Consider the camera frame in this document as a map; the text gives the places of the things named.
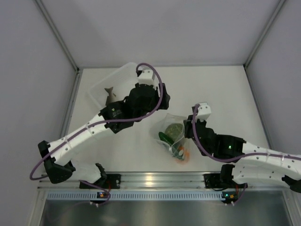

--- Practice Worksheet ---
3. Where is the fake green cucumber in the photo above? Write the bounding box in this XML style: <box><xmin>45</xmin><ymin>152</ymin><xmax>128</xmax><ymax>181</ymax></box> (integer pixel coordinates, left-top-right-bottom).
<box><xmin>158</xmin><ymin>132</ymin><xmax>174</xmax><ymax>145</ymax></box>

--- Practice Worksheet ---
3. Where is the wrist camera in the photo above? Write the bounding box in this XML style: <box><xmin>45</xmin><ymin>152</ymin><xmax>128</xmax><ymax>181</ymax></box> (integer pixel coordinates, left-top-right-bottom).
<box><xmin>196</xmin><ymin>102</ymin><xmax>212</xmax><ymax>121</ymax></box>
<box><xmin>138</xmin><ymin>69</ymin><xmax>155</xmax><ymax>86</ymax></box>

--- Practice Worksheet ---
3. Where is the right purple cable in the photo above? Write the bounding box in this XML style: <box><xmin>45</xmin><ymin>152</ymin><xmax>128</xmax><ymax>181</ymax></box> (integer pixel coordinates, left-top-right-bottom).
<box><xmin>192</xmin><ymin>105</ymin><xmax>301</xmax><ymax>163</ymax></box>

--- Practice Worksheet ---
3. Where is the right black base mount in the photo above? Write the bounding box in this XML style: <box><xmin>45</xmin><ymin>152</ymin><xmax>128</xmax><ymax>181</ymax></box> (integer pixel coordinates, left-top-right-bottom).
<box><xmin>204</xmin><ymin>173</ymin><xmax>229</xmax><ymax>191</ymax></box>

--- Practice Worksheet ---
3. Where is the fake orange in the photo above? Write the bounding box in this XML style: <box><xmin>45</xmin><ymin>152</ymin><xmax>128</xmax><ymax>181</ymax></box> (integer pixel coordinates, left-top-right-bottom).
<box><xmin>175</xmin><ymin>149</ymin><xmax>190</xmax><ymax>164</ymax></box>

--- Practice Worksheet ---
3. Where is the left aluminium frame post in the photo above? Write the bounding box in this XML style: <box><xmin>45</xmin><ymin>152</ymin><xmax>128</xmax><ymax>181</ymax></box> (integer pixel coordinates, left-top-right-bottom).
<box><xmin>34</xmin><ymin>0</ymin><xmax>79</xmax><ymax>72</ymax></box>

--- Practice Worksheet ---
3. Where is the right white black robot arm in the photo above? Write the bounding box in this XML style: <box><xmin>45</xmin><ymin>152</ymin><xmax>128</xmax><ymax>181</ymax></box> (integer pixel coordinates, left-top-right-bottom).
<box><xmin>183</xmin><ymin>117</ymin><xmax>301</xmax><ymax>193</ymax></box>

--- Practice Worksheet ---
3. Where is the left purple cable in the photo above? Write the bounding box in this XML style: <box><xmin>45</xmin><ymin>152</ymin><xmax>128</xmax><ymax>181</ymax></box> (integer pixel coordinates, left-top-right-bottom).
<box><xmin>29</xmin><ymin>63</ymin><xmax>164</xmax><ymax>181</ymax></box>

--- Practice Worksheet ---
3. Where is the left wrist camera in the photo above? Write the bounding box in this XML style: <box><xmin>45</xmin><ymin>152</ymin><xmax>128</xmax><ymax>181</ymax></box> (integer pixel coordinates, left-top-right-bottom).
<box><xmin>138</xmin><ymin>69</ymin><xmax>155</xmax><ymax>86</ymax></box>

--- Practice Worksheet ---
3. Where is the fake green cabbage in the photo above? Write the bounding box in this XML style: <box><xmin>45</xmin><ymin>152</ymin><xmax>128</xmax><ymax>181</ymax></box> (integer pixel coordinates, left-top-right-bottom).
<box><xmin>165</xmin><ymin>123</ymin><xmax>183</xmax><ymax>141</ymax></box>

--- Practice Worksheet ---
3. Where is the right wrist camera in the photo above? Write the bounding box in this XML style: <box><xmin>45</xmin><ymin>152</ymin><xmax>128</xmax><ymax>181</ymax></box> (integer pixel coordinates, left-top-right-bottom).
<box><xmin>196</xmin><ymin>102</ymin><xmax>212</xmax><ymax>121</ymax></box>

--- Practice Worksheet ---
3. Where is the purple cable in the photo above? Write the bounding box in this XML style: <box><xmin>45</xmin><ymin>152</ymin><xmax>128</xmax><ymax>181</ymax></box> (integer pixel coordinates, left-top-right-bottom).
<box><xmin>29</xmin><ymin>63</ymin><xmax>164</xmax><ymax>181</ymax></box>
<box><xmin>192</xmin><ymin>105</ymin><xmax>301</xmax><ymax>163</ymax></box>

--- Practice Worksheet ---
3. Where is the right aluminium frame post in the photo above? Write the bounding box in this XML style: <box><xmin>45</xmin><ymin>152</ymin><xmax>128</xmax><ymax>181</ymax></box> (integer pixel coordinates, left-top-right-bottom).
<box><xmin>243</xmin><ymin>0</ymin><xmax>288</xmax><ymax>70</ymax></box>

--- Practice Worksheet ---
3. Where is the clear zip top bag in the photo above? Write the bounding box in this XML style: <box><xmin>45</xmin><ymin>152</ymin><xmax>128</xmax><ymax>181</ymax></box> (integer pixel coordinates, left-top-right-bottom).
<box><xmin>149</xmin><ymin>113</ymin><xmax>190</xmax><ymax>164</ymax></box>

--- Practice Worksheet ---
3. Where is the fake grey fish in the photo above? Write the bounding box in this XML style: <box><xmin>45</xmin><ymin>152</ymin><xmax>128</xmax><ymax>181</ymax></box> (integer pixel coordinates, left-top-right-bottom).
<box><xmin>104</xmin><ymin>87</ymin><xmax>117</xmax><ymax>106</ymax></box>

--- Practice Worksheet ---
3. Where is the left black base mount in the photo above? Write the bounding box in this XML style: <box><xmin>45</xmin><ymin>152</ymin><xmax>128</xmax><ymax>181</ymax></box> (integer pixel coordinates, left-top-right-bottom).
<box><xmin>93</xmin><ymin>173</ymin><xmax>121</xmax><ymax>189</ymax></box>

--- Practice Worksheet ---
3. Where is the white slotted cable duct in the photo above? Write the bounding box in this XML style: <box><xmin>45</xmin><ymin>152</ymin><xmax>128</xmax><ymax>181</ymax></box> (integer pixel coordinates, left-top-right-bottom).
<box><xmin>47</xmin><ymin>190</ymin><xmax>235</xmax><ymax>201</ymax></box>

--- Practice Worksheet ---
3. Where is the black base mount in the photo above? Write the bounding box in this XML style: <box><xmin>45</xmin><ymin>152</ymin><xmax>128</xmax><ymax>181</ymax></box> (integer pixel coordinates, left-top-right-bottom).
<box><xmin>93</xmin><ymin>173</ymin><xmax>121</xmax><ymax>189</ymax></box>
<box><xmin>204</xmin><ymin>173</ymin><xmax>229</xmax><ymax>191</ymax></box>

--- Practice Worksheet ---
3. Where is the translucent white plastic basket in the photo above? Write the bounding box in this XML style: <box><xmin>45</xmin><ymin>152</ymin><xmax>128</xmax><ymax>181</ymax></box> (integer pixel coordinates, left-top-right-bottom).
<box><xmin>87</xmin><ymin>62</ymin><xmax>138</xmax><ymax>109</ymax></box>

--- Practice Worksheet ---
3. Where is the aluminium mounting rail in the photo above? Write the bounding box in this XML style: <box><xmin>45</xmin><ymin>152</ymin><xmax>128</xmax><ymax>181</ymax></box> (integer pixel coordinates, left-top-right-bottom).
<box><xmin>37</xmin><ymin>171</ymin><xmax>288</xmax><ymax>190</ymax></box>

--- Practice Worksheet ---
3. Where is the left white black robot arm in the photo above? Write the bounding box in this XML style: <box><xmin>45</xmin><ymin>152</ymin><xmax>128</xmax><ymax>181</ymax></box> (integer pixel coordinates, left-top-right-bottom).
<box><xmin>38</xmin><ymin>83</ymin><xmax>170</xmax><ymax>189</ymax></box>

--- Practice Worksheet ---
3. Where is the aluminium frame post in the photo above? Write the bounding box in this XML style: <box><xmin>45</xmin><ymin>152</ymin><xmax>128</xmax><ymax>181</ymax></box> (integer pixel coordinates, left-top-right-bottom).
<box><xmin>243</xmin><ymin>0</ymin><xmax>288</xmax><ymax>70</ymax></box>
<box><xmin>34</xmin><ymin>0</ymin><xmax>79</xmax><ymax>72</ymax></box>

